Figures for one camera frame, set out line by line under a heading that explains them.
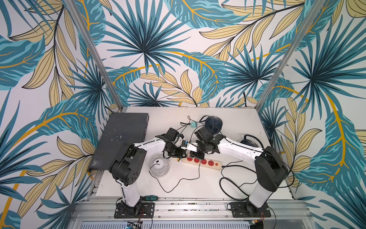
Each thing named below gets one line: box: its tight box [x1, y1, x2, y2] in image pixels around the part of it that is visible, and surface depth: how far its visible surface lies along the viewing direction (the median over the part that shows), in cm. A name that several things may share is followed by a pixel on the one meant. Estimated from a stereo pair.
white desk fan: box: [145, 152, 171, 178], surface depth 84 cm
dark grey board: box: [88, 112, 150, 171], surface depth 102 cm
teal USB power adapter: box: [190, 121, 198, 128], surface depth 109 cm
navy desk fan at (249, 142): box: [240, 134, 265, 149], surface depth 97 cm
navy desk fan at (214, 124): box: [204, 115, 224, 135], surface depth 105 cm
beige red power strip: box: [182, 156, 223, 171], surface depth 90 cm
